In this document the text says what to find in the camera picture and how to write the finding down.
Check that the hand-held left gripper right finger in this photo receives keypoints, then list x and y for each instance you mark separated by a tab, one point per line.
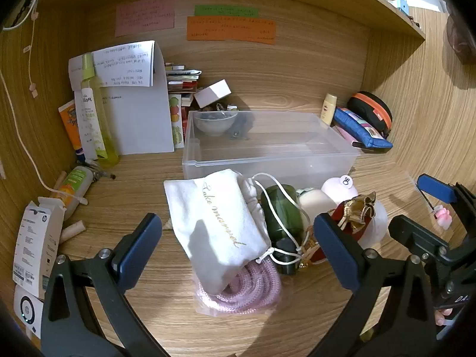
334	253

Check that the small pink toy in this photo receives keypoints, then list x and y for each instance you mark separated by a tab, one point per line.
442	218

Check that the white printed carton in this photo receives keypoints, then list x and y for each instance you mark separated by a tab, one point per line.
37	245

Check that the pink pouch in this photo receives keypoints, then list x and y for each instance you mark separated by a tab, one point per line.
347	134

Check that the red and gold ornament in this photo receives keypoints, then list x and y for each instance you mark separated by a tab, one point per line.
353	215

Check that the brown translucent bag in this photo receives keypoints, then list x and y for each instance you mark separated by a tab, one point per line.
461	41

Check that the stack of booklets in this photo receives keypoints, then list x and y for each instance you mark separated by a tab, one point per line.
182	80

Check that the white round jar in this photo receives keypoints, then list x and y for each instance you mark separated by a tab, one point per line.
376	227

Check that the blue pencil case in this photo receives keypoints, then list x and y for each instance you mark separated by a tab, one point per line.
360	128

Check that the black power strip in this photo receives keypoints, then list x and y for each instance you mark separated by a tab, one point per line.
18	3

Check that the white bowl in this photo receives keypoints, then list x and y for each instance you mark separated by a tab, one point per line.
215	122

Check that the yellow-green spray bottle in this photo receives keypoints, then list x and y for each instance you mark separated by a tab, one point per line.
99	119

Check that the orange sunscreen tube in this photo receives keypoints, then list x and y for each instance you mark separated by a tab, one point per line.
70	126

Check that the small blue item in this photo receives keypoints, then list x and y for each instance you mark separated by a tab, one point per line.
402	3

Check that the small metal keys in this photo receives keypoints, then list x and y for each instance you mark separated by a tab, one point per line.
100	174

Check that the green and orange bottle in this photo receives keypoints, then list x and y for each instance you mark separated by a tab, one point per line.
74	189

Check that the small white box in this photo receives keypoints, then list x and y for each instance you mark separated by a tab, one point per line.
212	93

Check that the pink paper note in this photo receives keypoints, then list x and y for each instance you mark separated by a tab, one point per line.
145	16

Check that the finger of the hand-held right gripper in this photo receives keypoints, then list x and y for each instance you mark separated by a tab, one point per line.
412	232
433	187

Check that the pink ball with sticker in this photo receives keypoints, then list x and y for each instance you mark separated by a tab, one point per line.
338	189

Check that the fruit printed booklet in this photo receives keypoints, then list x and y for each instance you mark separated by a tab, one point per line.
175	119

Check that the white printed receipt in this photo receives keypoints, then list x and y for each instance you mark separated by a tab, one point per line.
122	63

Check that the person's right hand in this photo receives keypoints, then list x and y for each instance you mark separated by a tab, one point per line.
442	316

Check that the black and orange case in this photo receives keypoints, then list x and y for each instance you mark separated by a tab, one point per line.
372	109

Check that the small yellow bottle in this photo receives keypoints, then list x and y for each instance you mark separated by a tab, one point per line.
329	108

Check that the green paper note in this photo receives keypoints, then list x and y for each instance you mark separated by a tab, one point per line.
227	10

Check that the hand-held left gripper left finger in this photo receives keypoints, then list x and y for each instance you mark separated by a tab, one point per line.
141	245

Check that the small white tube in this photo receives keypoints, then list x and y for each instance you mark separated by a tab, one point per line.
72	229

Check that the orange paper note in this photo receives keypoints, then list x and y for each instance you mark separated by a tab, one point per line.
230	29

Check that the large white paper sheet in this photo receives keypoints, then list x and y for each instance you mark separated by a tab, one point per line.
145	119

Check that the dark green jar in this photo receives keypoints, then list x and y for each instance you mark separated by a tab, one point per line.
282	212

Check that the clear plastic storage box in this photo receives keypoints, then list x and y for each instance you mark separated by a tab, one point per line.
267	145

